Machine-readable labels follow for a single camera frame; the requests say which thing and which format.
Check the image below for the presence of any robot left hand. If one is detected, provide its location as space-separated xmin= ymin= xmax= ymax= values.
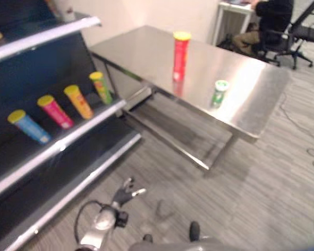
xmin=111 ymin=177 xmax=147 ymax=209

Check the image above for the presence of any robot dark foot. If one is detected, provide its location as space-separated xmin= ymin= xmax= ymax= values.
xmin=189 ymin=221 xmax=201 ymax=242

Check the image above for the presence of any orange chip can yellow lid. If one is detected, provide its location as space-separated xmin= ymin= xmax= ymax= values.
xmin=63 ymin=85 xmax=94 ymax=120

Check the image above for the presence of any dark shop shelf unit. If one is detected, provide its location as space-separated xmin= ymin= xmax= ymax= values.
xmin=0 ymin=0 xmax=142 ymax=251

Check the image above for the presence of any pink chip can yellow lid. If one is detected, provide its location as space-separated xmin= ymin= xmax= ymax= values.
xmin=37 ymin=95 xmax=75 ymax=130

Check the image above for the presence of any green chip can yellow lid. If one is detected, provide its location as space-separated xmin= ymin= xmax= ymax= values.
xmin=89 ymin=71 xmax=113 ymax=105

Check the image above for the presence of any blue chip can yellow lid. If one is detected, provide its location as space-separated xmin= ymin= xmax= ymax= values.
xmin=7 ymin=109 xmax=52 ymax=145

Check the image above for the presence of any stainless steel table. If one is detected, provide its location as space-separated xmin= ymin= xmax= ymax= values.
xmin=89 ymin=25 xmax=290 ymax=171

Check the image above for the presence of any green chip can white lid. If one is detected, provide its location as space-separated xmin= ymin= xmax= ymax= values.
xmin=210 ymin=79 xmax=230 ymax=108

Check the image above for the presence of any red chip can yellow lid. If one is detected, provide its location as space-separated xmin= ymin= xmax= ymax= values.
xmin=172 ymin=31 xmax=192 ymax=82

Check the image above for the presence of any white cup with print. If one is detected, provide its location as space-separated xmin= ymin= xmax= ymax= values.
xmin=44 ymin=0 xmax=76 ymax=23

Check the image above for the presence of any white desk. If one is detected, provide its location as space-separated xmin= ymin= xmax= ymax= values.
xmin=211 ymin=0 xmax=260 ymax=47

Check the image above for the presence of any person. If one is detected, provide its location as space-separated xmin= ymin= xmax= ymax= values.
xmin=231 ymin=0 xmax=295 ymax=55

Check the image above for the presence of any black office chair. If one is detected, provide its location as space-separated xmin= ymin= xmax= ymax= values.
xmin=259 ymin=0 xmax=314 ymax=70

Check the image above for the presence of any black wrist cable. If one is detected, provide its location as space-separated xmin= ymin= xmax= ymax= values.
xmin=73 ymin=200 xmax=105 ymax=244

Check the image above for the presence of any black floor cable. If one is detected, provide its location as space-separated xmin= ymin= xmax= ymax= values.
xmin=278 ymin=91 xmax=314 ymax=170

